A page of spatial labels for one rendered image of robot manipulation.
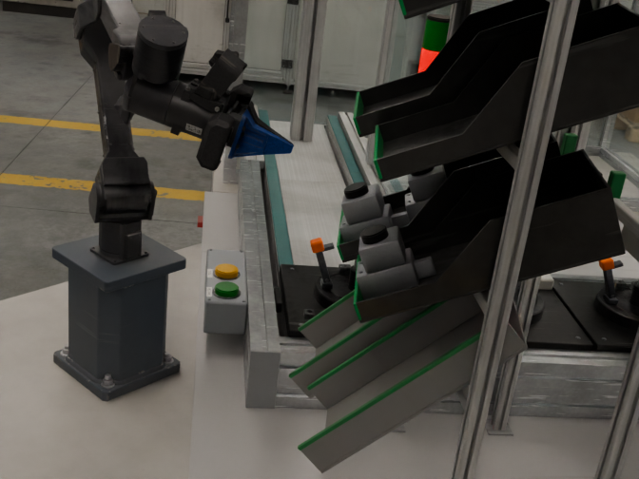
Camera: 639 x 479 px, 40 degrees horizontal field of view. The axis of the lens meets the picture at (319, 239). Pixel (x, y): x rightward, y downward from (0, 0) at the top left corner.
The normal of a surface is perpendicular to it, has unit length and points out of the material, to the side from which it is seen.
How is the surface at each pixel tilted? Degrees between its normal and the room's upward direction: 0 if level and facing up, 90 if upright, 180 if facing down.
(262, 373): 90
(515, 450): 0
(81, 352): 90
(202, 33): 90
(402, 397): 90
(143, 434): 0
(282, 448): 0
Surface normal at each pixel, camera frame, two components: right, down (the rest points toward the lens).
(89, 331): -0.68, 0.22
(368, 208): -0.14, 0.40
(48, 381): 0.11, -0.91
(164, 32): 0.29, -0.61
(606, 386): 0.10, 0.41
